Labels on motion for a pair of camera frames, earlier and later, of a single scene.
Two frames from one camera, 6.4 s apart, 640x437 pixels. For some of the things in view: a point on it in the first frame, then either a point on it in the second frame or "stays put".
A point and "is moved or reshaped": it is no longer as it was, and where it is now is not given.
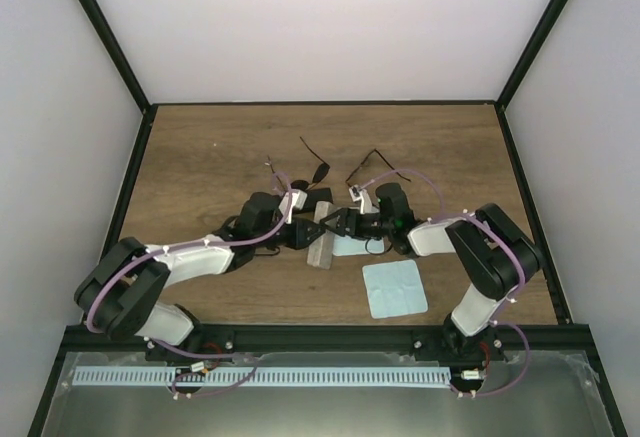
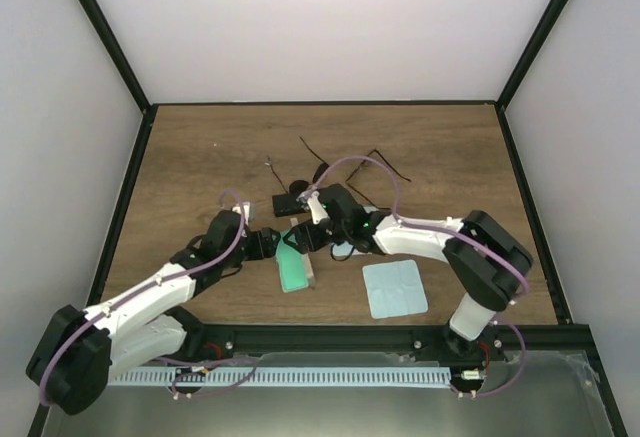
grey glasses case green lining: (320, 252) is moved or reshaped
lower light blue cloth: (394, 289) stays put
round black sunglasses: (301, 184) stays put
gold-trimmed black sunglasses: (367, 159) stays put
